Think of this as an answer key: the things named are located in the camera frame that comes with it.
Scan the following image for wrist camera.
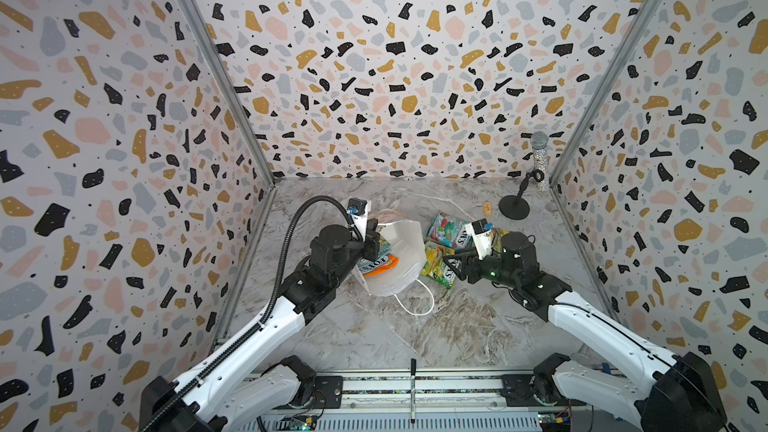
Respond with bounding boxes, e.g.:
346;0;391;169
466;218;493;260
347;198;370;241

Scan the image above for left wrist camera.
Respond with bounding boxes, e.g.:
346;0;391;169
347;198;370;241

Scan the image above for black corrugated cable hose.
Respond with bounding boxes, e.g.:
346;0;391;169
139;194;352;432

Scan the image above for teal mint blossom candy bag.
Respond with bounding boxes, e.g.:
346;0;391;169
426;212;472;250

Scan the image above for white cartoon paper bag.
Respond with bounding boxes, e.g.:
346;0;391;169
352;209;435;317

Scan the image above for silver glitter microphone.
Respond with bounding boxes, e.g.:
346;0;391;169
530;131;550;191

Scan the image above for green yellow candy bag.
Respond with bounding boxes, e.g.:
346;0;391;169
489;227;508;255

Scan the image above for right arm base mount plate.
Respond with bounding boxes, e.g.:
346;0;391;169
499;373;585;407

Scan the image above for black marker pen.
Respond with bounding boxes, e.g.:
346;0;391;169
409;358;417;425

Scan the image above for black microphone stand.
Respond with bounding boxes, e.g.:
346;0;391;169
498;169;545;220

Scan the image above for orange berry candy bag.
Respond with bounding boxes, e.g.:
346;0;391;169
358;254;399;277

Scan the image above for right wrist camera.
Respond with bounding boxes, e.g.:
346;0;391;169
466;218;493;260

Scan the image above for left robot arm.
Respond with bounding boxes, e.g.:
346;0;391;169
139;219;379;431

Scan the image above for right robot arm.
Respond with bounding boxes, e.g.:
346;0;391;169
442;231;728;431

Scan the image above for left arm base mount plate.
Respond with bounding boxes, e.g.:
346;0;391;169
300;375;344;410

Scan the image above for green tea candy bag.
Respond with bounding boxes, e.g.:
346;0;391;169
421;241;455;289

